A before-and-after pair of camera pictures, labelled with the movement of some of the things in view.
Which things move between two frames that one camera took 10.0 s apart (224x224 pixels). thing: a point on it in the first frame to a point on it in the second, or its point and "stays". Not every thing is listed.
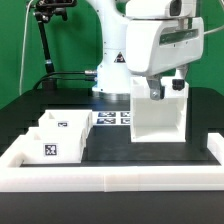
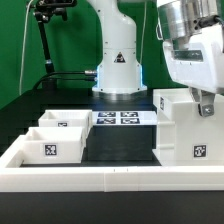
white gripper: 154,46 to 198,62
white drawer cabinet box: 158,121 to 183,136
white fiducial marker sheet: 111,117 stays
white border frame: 110,179 stays
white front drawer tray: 52,145 stays
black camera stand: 43,14 stays
